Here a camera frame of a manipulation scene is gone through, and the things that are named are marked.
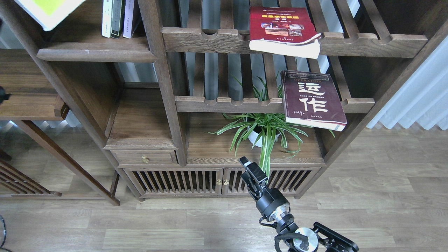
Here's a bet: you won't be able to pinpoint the red book with photos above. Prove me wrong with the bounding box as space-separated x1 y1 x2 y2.
248 6 321 59

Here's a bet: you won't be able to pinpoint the green spider plant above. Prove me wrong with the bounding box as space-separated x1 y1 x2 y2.
206 73 336 177

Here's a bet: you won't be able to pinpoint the dark maroon book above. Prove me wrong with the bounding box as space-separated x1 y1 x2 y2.
280 70 347 131

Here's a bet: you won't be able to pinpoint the yellow green book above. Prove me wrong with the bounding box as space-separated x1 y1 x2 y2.
16 0 84 32

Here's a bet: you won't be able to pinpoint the lavender upright book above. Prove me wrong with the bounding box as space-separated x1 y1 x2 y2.
123 0 141 39

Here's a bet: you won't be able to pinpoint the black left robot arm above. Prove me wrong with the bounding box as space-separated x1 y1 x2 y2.
0 86 11 104

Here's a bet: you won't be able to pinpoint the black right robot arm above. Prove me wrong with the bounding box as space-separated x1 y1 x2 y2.
239 156 359 252

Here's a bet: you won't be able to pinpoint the white upright book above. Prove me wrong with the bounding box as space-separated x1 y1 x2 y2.
102 0 113 38

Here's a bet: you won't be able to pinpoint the dark wooden bookshelf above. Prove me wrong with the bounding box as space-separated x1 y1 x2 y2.
1 0 447 200

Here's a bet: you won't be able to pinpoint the white curtain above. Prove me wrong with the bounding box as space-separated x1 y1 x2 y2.
367 38 448 130

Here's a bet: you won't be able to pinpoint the dark green upright book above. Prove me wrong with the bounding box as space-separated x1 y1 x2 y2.
110 0 125 39

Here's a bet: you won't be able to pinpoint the brass cabinet door knobs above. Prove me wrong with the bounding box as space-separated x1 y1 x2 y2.
216 179 229 186

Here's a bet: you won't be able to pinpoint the white plant pot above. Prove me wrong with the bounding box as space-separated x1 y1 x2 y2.
245 120 281 147

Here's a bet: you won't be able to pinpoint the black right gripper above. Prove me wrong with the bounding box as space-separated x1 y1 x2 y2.
239 156 291 222

